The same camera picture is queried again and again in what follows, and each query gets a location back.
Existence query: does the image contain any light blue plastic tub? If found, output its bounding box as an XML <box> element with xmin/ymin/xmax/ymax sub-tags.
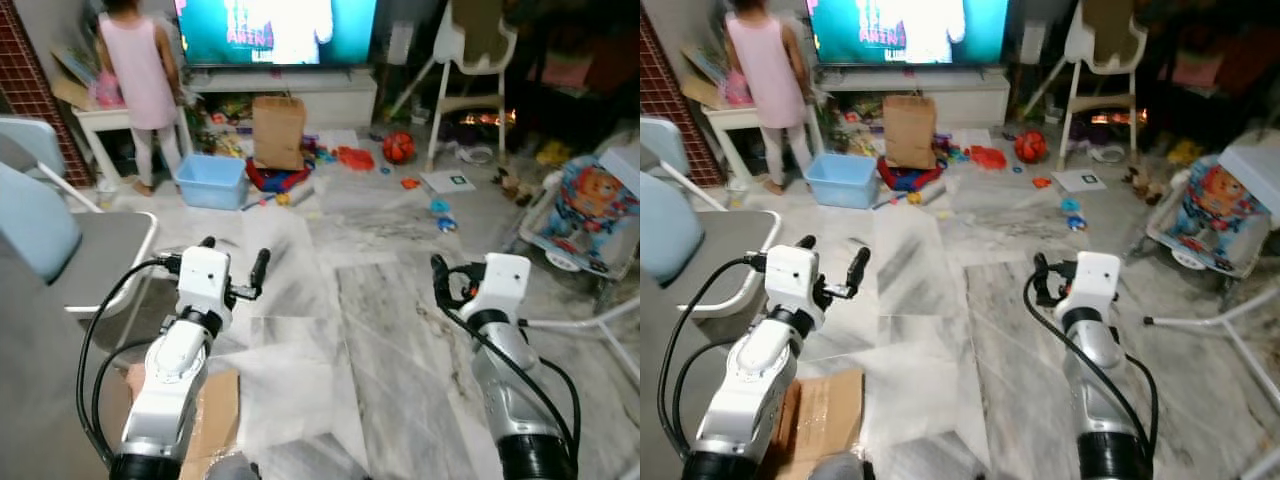
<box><xmin>175</xmin><ymin>153</ymin><xmax>251</xmax><ymax>211</ymax></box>
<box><xmin>805</xmin><ymin>152</ymin><xmax>881</xmax><ymax>211</ymax></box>

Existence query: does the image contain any brown plush toy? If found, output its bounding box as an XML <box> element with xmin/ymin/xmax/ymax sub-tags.
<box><xmin>1125</xmin><ymin>165</ymin><xmax>1166</xmax><ymax>206</ymax></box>
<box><xmin>495</xmin><ymin>165</ymin><xmax>536</xmax><ymax>206</ymax></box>

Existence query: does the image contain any child in pink sleeveless dress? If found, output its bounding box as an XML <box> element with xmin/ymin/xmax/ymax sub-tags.
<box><xmin>95</xmin><ymin>0</ymin><xmax>186</xmax><ymax>197</ymax></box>
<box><xmin>722</xmin><ymin>0</ymin><xmax>816</xmax><ymax>196</ymax></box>

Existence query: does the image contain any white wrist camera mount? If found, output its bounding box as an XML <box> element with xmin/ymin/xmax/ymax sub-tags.
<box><xmin>480</xmin><ymin>252</ymin><xmax>532</xmax><ymax>323</ymax></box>
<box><xmin>177</xmin><ymin>245</ymin><xmax>234</xmax><ymax>323</ymax></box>
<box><xmin>765</xmin><ymin>245</ymin><xmax>823</xmax><ymax>321</ymax></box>
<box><xmin>1065</xmin><ymin>251</ymin><xmax>1123</xmax><ymax>323</ymax></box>

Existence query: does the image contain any brown paper bag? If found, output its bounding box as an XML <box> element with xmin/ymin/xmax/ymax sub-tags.
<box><xmin>250</xmin><ymin>95</ymin><xmax>308</xmax><ymax>173</ymax></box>
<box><xmin>882</xmin><ymin>95</ymin><xmax>939</xmax><ymax>171</ymax></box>

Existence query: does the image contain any grey left robot leg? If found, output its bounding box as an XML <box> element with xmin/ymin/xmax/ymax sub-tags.
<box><xmin>810</xmin><ymin>452</ymin><xmax>871</xmax><ymax>480</ymax></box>
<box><xmin>205</xmin><ymin>452</ymin><xmax>261</xmax><ymax>480</ymax></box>

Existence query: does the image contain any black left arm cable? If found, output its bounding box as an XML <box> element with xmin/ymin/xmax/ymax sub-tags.
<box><xmin>76</xmin><ymin>255</ymin><xmax>186</xmax><ymax>466</ymax></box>
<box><xmin>655</xmin><ymin>255</ymin><xmax>771</xmax><ymax>461</ymax></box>

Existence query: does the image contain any white paper with marker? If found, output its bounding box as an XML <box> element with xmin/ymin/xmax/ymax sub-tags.
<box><xmin>420</xmin><ymin>170</ymin><xmax>478</xmax><ymax>194</ymax></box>
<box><xmin>1052</xmin><ymin>168</ymin><xmax>1109</xmax><ymax>193</ymax></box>

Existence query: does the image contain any small white table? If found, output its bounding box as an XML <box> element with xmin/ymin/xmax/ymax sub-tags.
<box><xmin>700</xmin><ymin>100</ymin><xmax>826</xmax><ymax>186</ymax></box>
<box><xmin>72</xmin><ymin>100</ymin><xmax>196</xmax><ymax>186</ymax></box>

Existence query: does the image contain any brown cardboard sheet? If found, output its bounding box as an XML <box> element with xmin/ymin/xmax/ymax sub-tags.
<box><xmin>765</xmin><ymin>368</ymin><xmax>866</xmax><ymax>480</ymax></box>
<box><xmin>125</xmin><ymin>365</ymin><xmax>243</xmax><ymax>480</ymax></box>

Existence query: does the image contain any grey chair light blue backrest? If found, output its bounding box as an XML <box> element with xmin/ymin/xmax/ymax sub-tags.
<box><xmin>640</xmin><ymin>115</ymin><xmax>731</xmax><ymax>211</ymax></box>
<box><xmin>0</xmin><ymin>160</ymin><xmax>161</xmax><ymax>321</ymax></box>
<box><xmin>640</xmin><ymin>170</ymin><xmax>783</xmax><ymax>321</ymax></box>
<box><xmin>0</xmin><ymin>115</ymin><xmax>101</xmax><ymax>213</ymax></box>

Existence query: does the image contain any white television stand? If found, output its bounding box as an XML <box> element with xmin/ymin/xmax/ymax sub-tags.
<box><xmin>815</xmin><ymin>65</ymin><xmax>1011</xmax><ymax>129</ymax></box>
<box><xmin>185</xmin><ymin>65</ymin><xmax>379</xmax><ymax>131</ymax></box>

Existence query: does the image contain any colourful baby bouncer seat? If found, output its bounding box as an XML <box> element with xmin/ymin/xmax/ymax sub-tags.
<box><xmin>520</xmin><ymin>155</ymin><xmax>641</xmax><ymax>281</ymax></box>
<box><xmin>1145</xmin><ymin>155</ymin><xmax>1271</xmax><ymax>281</ymax></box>

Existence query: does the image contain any white high chair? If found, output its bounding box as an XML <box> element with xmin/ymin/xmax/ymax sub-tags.
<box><xmin>1020</xmin><ymin>0</ymin><xmax>1151</xmax><ymax>171</ymax></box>
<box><xmin>390</xmin><ymin>0</ymin><xmax>521</xmax><ymax>171</ymax></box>

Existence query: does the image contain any flat screen television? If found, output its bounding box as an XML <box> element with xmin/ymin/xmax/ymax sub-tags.
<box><xmin>175</xmin><ymin>0</ymin><xmax>379</xmax><ymax>69</ymax></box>
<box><xmin>805</xmin><ymin>0</ymin><xmax>1011</xmax><ymax>67</ymax></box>

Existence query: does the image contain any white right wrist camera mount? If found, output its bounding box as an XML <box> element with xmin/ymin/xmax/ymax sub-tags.
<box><xmin>1065</xmin><ymin>251</ymin><xmax>1123</xmax><ymax>323</ymax></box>
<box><xmin>480</xmin><ymin>252</ymin><xmax>532</xmax><ymax>323</ymax></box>

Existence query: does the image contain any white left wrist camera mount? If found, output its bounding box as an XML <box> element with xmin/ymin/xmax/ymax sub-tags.
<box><xmin>177</xmin><ymin>245</ymin><xmax>234</xmax><ymax>323</ymax></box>
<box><xmin>765</xmin><ymin>245</ymin><xmax>823</xmax><ymax>321</ymax></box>

